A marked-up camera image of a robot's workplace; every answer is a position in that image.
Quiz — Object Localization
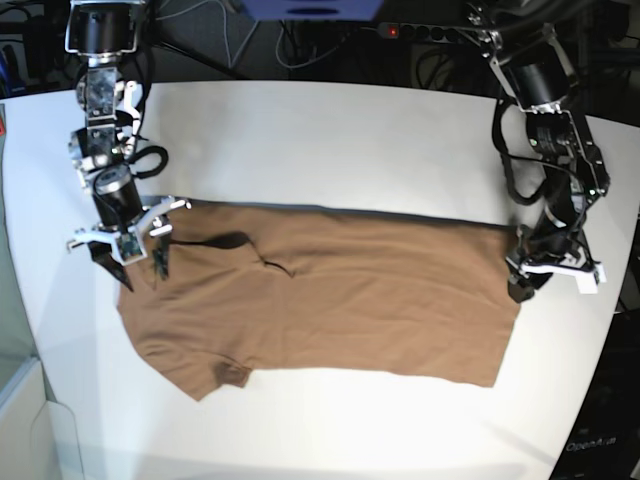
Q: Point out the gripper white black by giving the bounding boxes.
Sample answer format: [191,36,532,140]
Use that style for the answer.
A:
[505,207,607,303]
[67,172,191,292]

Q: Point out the brown T-shirt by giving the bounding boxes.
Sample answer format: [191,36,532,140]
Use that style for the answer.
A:
[118,203,519,400]

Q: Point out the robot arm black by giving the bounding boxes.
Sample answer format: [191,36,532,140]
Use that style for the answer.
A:
[467,1,610,303]
[65,1,191,288]

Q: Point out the white bin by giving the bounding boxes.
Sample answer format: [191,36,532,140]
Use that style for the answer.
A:
[1,357,86,479]

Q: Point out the blue box overhead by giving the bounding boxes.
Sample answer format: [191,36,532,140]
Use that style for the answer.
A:
[241,0,384,21]

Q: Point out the black power strip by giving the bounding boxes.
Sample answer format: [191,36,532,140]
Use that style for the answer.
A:
[374,22,474,45]

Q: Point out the white cable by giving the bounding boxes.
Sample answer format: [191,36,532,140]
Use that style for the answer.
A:
[149,0,261,71]

